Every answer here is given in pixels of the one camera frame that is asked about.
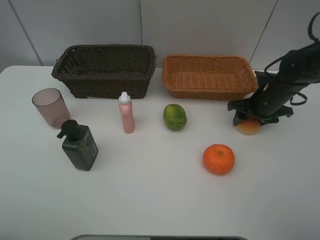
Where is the red yellow peach fruit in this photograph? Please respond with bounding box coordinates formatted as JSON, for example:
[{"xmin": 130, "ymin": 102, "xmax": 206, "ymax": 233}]
[{"xmin": 235, "ymin": 117, "xmax": 261, "ymax": 136}]

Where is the pink bottle white cap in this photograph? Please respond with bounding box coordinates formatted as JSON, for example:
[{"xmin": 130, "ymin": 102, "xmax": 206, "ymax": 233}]
[{"xmin": 118, "ymin": 91, "xmax": 135, "ymax": 134}]

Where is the dark brown wicker basket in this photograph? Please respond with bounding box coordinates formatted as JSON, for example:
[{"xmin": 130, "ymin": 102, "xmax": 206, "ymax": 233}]
[{"xmin": 51, "ymin": 44, "xmax": 156, "ymax": 99}]

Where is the orange tangerine fruit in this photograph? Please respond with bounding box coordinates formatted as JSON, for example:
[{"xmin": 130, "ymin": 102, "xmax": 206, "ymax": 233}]
[{"xmin": 202, "ymin": 144, "xmax": 236, "ymax": 176}]

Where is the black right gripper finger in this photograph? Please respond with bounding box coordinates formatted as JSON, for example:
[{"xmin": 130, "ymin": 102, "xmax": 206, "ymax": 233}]
[
  {"xmin": 260, "ymin": 117, "xmax": 279, "ymax": 125},
  {"xmin": 233, "ymin": 111, "xmax": 247, "ymax": 126}
]

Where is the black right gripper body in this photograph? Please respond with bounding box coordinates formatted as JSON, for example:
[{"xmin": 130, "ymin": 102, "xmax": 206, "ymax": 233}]
[{"xmin": 227, "ymin": 71, "xmax": 307, "ymax": 120}]

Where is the translucent pink plastic cup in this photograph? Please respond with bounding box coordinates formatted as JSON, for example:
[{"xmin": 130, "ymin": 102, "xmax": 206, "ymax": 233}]
[{"xmin": 32, "ymin": 88, "xmax": 71, "ymax": 129}]

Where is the orange wicker basket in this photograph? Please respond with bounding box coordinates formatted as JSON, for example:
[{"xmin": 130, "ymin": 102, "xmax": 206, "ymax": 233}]
[{"xmin": 162, "ymin": 54, "xmax": 258, "ymax": 101}]

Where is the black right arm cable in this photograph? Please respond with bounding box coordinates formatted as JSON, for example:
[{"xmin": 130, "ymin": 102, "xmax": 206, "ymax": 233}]
[{"xmin": 264, "ymin": 11, "xmax": 320, "ymax": 106}]

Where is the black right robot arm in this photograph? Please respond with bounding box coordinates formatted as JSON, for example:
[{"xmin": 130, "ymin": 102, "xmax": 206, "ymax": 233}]
[{"xmin": 227, "ymin": 43, "xmax": 320, "ymax": 126}]

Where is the dark green pump bottle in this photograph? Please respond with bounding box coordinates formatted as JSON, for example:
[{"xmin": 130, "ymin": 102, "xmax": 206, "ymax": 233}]
[{"xmin": 57, "ymin": 119, "xmax": 99, "ymax": 171}]

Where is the green lime fruit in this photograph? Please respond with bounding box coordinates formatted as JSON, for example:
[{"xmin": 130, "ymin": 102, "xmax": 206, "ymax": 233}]
[{"xmin": 163, "ymin": 104, "xmax": 187, "ymax": 131}]

